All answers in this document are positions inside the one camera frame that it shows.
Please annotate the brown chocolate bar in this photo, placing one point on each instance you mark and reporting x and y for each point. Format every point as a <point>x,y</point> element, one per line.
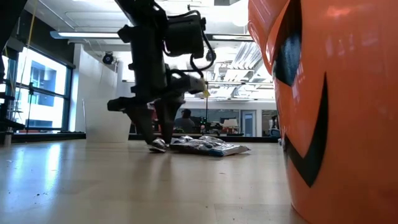
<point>189,148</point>
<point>158,145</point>

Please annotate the black round ceiling camera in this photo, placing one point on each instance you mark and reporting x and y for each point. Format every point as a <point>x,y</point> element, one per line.
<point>108,58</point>

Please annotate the orange pumpkin face bucket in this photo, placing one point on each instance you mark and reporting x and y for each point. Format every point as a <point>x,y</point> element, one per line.
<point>357,109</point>

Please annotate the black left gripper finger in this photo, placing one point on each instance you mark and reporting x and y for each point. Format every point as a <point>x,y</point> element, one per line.
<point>168,118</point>
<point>143,124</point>

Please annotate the small white lamp shade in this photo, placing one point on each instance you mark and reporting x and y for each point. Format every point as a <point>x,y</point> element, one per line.
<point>231,123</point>

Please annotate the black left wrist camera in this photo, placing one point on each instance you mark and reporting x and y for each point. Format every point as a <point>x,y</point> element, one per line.
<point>185,34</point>

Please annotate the long ceiling light bar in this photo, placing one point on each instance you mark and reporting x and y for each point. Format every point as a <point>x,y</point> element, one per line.
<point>90,35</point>
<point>231,37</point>

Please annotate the white ghost face bucket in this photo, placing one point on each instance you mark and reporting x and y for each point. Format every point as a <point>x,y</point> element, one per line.
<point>105,121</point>

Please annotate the black tripod stand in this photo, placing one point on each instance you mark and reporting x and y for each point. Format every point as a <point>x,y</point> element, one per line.
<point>30,105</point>

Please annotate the person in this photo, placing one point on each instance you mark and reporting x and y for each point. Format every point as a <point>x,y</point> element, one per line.
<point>185,122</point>

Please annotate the grey glass door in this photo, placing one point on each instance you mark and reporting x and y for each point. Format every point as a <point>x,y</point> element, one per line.
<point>248,123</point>

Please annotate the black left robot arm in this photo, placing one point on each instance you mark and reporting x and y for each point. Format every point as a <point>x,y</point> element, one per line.
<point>146,12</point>

